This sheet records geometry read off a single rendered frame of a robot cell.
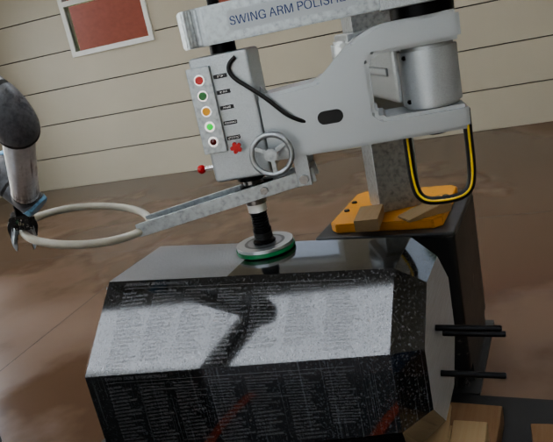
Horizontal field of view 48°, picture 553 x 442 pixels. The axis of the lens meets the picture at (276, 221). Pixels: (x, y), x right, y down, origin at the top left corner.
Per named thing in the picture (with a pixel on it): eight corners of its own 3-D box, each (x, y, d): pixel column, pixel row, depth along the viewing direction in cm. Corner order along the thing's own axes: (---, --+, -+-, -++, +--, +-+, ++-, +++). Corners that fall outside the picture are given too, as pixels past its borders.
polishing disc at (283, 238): (290, 230, 240) (289, 227, 239) (297, 246, 219) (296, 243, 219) (236, 242, 239) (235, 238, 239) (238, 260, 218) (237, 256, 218)
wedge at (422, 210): (439, 205, 267) (438, 195, 266) (452, 210, 258) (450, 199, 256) (398, 217, 263) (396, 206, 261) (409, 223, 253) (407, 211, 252)
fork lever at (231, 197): (319, 170, 227) (315, 157, 226) (316, 183, 209) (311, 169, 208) (154, 224, 243) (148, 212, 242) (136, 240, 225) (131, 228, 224)
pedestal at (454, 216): (370, 321, 346) (349, 196, 326) (494, 323, 318) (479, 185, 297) (333, 388, 290) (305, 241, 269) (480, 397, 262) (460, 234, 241)
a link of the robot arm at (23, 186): (49, 103, 154) (52, 202, 215) (9, 73, 154) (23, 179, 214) (15, 134, 149) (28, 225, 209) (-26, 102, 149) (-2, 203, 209)
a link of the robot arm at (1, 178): (5, 180, 200) (27, 170, 212) (-24, 157, 200) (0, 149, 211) (-7, 201, 204) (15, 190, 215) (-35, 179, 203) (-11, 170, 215)
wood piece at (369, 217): (361, 217, 273) (360, 206, 272) (384, 214, 270) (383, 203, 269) (355, 232, 255) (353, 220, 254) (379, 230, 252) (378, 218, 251)
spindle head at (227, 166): (324, 160, 227) (302, 35, 215) (319, 174, 207) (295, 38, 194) (230, 175, 234) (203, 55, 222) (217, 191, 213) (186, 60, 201)
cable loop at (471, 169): (479, 197, 214) (469, 106, 205) (481, 200, 211) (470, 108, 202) (412, 207, 219) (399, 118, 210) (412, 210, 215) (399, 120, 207)
